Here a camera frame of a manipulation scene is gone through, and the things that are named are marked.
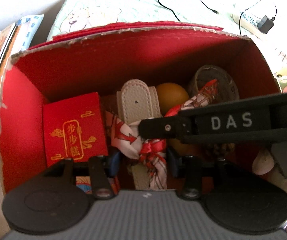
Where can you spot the white leather belt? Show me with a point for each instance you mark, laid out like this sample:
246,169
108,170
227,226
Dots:
137,101

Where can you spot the small red gift box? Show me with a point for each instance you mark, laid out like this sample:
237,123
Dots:
74,128

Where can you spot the green mushroom plush toy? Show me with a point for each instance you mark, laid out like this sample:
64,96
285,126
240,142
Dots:
281,77

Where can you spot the orange gourd toy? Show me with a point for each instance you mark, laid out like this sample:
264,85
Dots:
170,95

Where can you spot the red cardboard box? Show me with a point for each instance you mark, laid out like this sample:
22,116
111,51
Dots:
81,92

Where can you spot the black power adapter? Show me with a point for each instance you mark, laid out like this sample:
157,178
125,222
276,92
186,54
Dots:
265,24

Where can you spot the red white patterned scarf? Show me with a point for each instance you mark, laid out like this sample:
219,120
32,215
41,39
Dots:
143,142

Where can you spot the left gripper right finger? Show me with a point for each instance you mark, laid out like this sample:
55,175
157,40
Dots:
175,164

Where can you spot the light green bed sheet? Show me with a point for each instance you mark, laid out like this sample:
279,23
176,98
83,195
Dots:
76,15

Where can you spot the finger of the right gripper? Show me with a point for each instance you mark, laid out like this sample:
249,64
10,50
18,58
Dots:
162,128

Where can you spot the white power strip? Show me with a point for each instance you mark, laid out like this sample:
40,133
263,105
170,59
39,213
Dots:
246,22

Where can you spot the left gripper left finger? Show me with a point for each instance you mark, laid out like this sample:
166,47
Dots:
111,165

